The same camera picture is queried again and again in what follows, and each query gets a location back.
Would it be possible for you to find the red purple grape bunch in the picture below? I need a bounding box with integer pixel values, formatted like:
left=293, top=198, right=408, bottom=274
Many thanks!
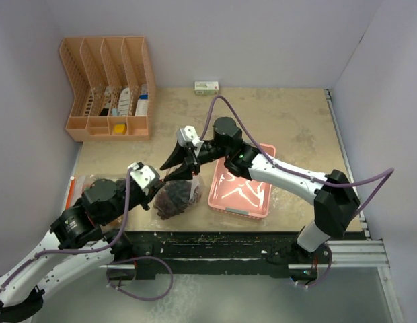
left=154, top=180, right=199, bottom=219

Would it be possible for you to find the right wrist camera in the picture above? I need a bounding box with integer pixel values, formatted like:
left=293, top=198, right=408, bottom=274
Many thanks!
left=176, top=125, right=203, bottom=148

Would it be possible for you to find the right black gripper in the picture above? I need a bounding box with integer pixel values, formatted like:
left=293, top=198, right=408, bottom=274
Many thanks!
left=160, top=139, right=229, bottom=182

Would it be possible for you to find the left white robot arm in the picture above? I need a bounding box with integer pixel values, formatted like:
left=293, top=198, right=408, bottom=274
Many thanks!
left=0, top=178, right=164, bottom=322

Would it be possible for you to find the blue white box in organizer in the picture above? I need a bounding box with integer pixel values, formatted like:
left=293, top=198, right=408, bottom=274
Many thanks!
left=135, top=84, right=149, bottom=116

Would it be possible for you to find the white bottle in organizer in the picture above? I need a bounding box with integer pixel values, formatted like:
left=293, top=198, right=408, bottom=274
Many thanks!
left=117, top=87, right=131, bottom=116

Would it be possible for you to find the yellow block in organizer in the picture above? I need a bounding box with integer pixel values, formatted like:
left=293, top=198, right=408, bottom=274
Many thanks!
left=113, top=124, right=127, bottom=135

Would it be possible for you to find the small green white box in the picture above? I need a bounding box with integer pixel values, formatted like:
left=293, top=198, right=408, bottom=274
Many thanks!
left=194, top=81, right=219, bottom=96

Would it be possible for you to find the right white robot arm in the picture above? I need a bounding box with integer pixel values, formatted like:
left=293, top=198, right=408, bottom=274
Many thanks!
left=161, top=117, right=360, bottom=263

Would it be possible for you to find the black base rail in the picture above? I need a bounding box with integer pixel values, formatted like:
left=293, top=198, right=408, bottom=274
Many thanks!
left=106, top=231, right=332, bottom=281

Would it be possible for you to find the peach plastic file organizer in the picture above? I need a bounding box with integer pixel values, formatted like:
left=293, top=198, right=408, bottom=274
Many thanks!
left=59, top=36, right=156, bottom=142

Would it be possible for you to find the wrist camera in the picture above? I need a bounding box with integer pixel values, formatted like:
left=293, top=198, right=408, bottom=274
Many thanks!
left=128, top=161, right=160, bottom=190
left=176, top=125, right=203, bottom=148

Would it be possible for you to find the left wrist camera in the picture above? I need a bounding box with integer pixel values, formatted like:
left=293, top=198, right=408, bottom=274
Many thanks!
left=128, top=161, right=160, bottom=190

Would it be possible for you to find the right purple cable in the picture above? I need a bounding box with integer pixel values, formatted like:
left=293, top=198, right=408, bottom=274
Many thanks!
left=198, top=95, right=395, bottom=219

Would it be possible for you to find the pink perforated plastic basket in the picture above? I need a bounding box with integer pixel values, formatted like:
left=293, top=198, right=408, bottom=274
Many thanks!
left=208, top=158, right=272, bottom=220

